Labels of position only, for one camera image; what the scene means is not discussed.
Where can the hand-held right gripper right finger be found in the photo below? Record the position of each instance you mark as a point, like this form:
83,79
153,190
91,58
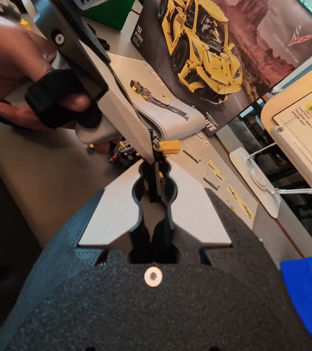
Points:
199,216

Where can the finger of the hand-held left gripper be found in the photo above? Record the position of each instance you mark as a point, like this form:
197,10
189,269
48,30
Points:
128,123

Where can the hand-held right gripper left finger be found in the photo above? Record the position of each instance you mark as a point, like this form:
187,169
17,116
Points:
109,216

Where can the lego car chassis assembly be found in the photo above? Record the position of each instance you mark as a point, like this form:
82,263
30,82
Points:
125,153

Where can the small black lego linkage assembly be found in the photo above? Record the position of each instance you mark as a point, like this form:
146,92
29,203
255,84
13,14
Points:
169,146

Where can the long black lego beam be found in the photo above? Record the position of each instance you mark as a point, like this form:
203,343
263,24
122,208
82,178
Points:
103,44

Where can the open lego instruction booklet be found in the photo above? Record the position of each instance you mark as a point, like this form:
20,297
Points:
172,115

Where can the lego set box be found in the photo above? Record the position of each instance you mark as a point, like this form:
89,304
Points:
254,54

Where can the person's left hand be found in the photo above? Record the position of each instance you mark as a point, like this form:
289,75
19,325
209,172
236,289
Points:
8,60

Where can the green plastic bin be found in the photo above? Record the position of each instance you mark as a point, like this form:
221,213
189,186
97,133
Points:
109,13

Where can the printed instruction sheet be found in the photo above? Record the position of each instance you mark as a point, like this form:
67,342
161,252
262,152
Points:
309,131

